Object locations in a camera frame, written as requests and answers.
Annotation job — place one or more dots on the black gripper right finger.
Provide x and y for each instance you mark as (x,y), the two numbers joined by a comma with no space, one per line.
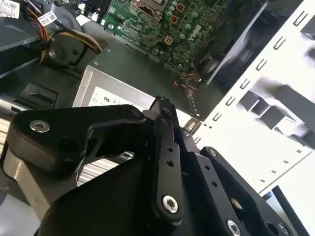
(221,186)

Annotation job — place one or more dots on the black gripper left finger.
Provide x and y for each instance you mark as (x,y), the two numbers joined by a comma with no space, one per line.
(73,137)

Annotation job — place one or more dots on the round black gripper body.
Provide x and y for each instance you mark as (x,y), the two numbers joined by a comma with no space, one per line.
(98,209)

